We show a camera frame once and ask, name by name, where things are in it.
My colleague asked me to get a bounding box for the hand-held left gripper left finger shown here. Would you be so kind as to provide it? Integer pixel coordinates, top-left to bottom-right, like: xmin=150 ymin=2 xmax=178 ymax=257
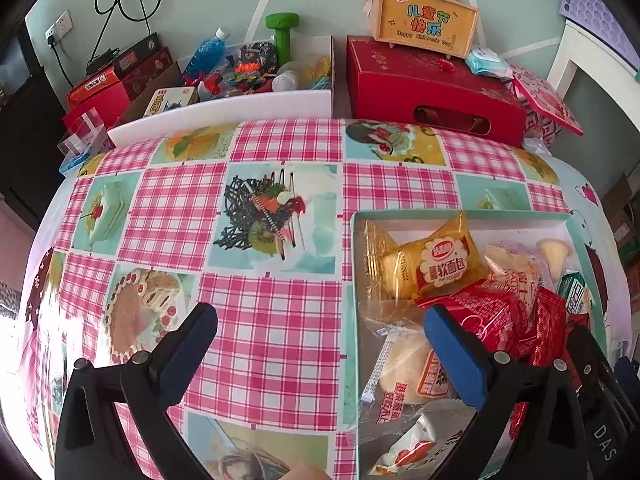
xmin=55 ymin=302 xmax=219 ymax=480

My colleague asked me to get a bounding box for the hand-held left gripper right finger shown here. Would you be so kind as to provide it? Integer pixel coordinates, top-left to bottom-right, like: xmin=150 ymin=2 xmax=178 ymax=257
xmin=424 ymin=303 xmax=589 ymax=480

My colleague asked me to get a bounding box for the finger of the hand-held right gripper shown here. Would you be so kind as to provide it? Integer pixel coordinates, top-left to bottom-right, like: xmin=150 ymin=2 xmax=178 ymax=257
xmin=566 ymin=324 xmax=614 ymax=402
xmin=613 ymin=357 xmax=634 ymax=387

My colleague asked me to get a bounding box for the red crinkled snack packet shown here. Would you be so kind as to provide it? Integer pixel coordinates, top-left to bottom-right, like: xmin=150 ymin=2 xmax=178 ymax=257
xmin=414 ymin=284 xmax=539 ymax=362

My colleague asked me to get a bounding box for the clear bun packet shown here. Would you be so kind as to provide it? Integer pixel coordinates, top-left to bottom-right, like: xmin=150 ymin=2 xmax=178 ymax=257
xmin=359 ymin=329 xmax=462 ymax=407

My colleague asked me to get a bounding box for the green white biscuit packet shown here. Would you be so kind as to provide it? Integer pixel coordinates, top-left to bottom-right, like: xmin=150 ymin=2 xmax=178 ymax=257
xmin=556 ymin=270 xmax=594 ymax=314

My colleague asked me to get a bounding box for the yellow soft bread packet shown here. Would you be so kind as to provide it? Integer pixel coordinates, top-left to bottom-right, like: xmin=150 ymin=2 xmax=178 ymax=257
xmin=364 ymin=209 xmax=489 ymax=302

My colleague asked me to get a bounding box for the teal shallow box tray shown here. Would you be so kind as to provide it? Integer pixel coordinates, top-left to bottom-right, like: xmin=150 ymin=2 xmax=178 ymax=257
xmin=349 ymin=209 xmax=622 ymax=479

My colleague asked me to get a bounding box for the cream jelly cup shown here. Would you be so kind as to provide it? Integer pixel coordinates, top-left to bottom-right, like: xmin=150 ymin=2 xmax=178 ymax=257
xmin=536 ymin=237 xmax=572 ymax=287

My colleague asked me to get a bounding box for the person's left hand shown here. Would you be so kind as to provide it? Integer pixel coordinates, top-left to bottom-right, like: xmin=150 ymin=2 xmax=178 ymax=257
xmin=286 ymin=462 xmax=332 ymax=480

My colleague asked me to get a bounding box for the pink checkered tablecloth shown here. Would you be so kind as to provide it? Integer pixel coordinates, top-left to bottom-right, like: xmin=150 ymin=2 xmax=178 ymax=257
xmin=15 ymin=117 xmax=632 ymax=480

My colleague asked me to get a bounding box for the clear plastic box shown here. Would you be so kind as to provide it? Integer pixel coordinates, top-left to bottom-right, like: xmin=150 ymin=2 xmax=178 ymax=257
xmin=57 ymin=108 xmax=117 ymax=162

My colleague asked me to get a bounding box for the cardboard box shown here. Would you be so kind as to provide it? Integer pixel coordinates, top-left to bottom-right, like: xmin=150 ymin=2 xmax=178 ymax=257
xmin=112 ymin=34 xmax=336 ymax=127

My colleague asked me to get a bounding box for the white yellow card box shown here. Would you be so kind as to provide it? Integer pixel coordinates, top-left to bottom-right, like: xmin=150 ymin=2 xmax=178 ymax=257
xmin=147 ymin=87 xmax=199 ymax=117

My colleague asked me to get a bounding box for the red flat box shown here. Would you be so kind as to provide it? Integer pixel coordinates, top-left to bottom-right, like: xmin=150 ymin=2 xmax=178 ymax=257
xmin=62 ymin=82 xmax=134 ymax=133

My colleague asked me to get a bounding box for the red patterned box lid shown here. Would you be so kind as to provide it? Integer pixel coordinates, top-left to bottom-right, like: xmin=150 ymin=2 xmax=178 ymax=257
xmin=512 ymin=64 xmax=586 ymax=147

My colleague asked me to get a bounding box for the red gift box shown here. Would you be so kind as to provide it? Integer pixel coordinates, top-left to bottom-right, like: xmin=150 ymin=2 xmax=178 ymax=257
xmin=345 ymin=35 xmax=529 ymax=139

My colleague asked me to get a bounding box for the dark cabinet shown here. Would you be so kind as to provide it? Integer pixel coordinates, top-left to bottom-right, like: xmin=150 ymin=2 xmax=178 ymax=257
xmin=0 ymin=22 xmax=72 ymax=233

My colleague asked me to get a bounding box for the maroon patterned box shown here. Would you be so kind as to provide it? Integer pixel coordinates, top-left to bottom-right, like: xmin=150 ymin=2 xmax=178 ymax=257
xmin=122 ymin=47 xmax=174 ymax=102

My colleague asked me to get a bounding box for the blue face mask pack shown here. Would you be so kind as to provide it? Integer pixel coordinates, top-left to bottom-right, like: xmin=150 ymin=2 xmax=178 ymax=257
xmin=464 ymin=45 xmax=517 ymax=82

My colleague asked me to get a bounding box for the blue plastic bottle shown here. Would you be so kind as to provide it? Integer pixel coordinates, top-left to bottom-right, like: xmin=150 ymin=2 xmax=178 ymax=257
xmin=184 ymin=27 xmax=233 ymax=77

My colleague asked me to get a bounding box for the small clear bottle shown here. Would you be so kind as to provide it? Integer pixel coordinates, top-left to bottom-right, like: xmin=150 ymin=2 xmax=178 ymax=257
xmin=272 ymin=54 xmax=332 ymax=93

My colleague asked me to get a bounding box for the dark patterned toy pack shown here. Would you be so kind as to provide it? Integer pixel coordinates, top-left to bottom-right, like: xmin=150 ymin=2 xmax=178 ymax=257
xmin=234 ymin=42 xmax=279 ymax=77

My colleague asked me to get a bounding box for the black box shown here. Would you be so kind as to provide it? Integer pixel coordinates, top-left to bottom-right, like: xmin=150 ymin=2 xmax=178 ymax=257
xmin=112 ymin=32 xmax=164 ymax=79

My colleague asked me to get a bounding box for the green dumbbell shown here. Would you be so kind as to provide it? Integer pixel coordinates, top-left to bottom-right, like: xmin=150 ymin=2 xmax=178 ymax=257
xmin=265 ymin=12 xmax=301 ymax=59

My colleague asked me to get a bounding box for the yellow handbag-shaped box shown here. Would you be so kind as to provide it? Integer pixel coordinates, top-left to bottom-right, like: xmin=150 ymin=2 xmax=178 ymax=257
xmin=360 ymin=0 xmax=482 ymax=59

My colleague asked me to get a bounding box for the purple perforated panel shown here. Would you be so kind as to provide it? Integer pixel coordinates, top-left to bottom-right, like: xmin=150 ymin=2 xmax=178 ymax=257
xmin=558 ymin=0 xmax=640 ymax=72

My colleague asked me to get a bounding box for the black cable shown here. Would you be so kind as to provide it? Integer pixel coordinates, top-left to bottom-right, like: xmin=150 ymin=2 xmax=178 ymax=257
xmin=47 ymin=0 xmax=167 ymax=77

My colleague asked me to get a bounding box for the wall socket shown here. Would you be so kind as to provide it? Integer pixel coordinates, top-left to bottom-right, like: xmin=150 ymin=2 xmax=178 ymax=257
xmin=44 ymin=9 xmax=74 ymax=44

